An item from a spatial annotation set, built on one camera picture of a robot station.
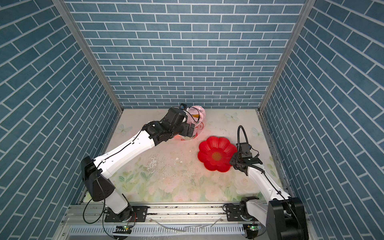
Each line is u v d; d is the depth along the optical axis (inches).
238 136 27.3
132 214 28.4
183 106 26.0
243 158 26.1
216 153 37.9
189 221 29.0
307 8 28.2
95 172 16.9
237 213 29.0
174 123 22.7
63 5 27.4
